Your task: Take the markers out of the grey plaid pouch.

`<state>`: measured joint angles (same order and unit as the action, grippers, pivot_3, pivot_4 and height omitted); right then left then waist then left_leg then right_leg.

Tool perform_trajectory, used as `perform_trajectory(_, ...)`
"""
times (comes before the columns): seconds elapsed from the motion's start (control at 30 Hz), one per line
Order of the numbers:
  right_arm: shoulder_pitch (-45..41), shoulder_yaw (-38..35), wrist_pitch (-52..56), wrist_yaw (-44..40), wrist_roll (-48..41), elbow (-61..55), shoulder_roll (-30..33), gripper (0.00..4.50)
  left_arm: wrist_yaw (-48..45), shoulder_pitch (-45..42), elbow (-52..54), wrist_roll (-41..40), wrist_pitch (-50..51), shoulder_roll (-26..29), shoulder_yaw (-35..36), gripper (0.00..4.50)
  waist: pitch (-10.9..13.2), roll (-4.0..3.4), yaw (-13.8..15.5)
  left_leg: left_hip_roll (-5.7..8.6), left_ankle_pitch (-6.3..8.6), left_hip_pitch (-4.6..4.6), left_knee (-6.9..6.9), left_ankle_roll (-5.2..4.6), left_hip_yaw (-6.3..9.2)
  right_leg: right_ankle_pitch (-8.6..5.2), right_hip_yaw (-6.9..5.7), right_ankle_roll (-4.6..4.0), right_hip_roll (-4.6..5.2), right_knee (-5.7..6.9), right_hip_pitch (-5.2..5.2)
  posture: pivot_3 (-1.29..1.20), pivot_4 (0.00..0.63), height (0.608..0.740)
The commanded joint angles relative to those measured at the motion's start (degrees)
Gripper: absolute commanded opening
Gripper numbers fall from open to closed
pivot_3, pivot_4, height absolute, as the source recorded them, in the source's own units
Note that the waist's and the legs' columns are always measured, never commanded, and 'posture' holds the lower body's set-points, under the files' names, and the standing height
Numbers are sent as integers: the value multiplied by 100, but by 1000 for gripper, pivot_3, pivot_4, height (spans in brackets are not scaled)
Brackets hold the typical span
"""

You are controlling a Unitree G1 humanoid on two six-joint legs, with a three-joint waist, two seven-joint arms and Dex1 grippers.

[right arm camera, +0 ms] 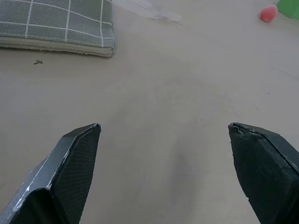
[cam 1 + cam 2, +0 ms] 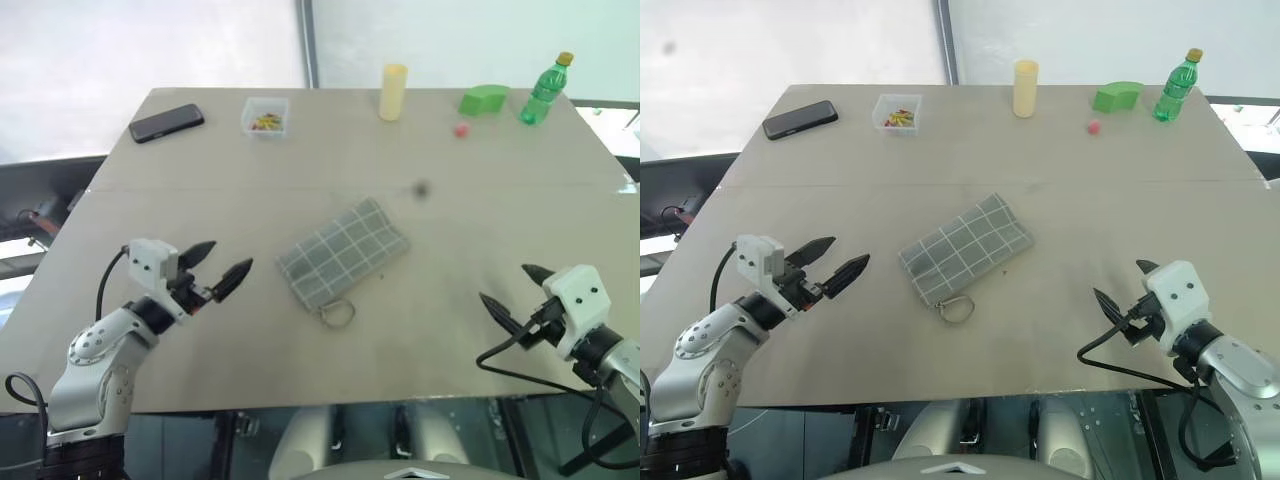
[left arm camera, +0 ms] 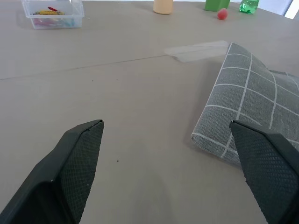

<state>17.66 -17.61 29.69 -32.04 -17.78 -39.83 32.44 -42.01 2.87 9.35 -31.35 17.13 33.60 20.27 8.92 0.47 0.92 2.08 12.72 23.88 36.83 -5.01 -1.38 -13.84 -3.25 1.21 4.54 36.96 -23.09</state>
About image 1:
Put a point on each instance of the green plastic container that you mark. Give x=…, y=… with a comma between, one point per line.
x=289, y=7

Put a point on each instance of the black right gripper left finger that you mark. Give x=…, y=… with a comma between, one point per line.
x=70, y=172

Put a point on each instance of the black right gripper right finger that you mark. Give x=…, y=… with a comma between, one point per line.
x=261, y=172

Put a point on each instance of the red peach-shaped toy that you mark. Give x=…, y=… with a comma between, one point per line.
x=268, y=14

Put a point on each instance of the green checkered cloth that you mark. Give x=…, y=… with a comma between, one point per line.
x=56, y=25

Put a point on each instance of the clear plastic wrapper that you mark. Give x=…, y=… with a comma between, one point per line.
x=161, y=11

